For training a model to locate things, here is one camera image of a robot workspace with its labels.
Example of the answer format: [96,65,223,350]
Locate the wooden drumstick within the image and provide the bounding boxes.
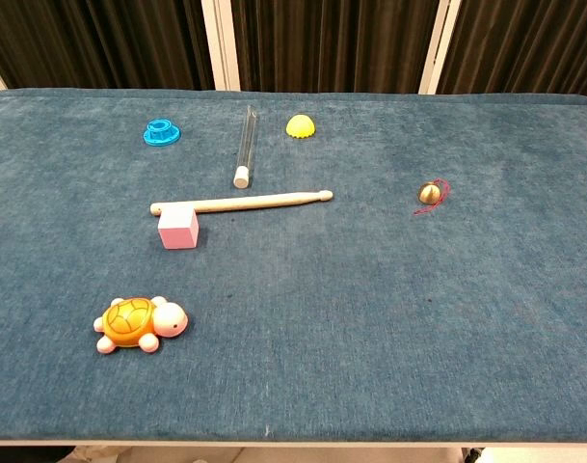
[149,189,334,217]

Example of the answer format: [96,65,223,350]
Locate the blue velvet table cloth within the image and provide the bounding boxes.
[0,88,587,443]

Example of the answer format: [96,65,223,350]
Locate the clear glass test tube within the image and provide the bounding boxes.
[232,105,260,190]

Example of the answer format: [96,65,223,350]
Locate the yellow scalloped dome mould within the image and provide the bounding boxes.
[285,114,317,142]

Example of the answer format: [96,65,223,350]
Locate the pink cube block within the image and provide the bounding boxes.
[157,205,200,251]

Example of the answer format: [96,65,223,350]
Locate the orange turtle toy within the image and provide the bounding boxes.
[93,295,190,355]

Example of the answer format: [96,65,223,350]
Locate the dark pleated curtain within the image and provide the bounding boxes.
[0,0,587,101]

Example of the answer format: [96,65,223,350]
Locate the golden bell with red string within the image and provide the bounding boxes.
[413,177,454,217]

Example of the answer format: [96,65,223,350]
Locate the blue plastic ring mould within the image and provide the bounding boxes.
[142,118,181,148]

